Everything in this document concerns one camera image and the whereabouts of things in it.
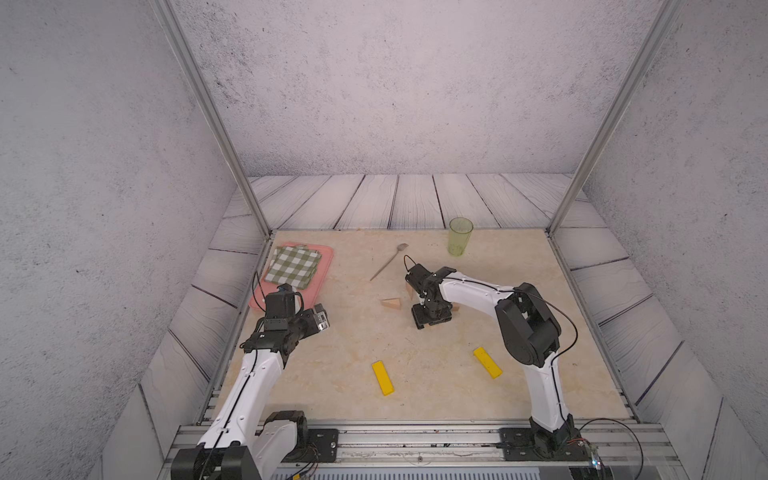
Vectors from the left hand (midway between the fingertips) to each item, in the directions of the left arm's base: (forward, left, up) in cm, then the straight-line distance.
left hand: (316, 316), depth 85 cm
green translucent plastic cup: (+30, -45, +1) cm, 54 cm away
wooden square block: (-1, -38, +6) cm, 38 cm away
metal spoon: (+35, -25, -10) cm, 44 cm away
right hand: (+3, -32, -10) cm, 34 cm away
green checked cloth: (+26, +13, -9) cm, 30 cm away
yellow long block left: (-14, -18, -11) cm, 25 cm away
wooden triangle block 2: (+4, -26, +6) cm, 27 cm away
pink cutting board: (+14, +6, -11) cm, 19 cm away
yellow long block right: (-12, -49, -10) cm, 52 cm away
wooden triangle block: (+10, -22, -10) cm, 26 cm away
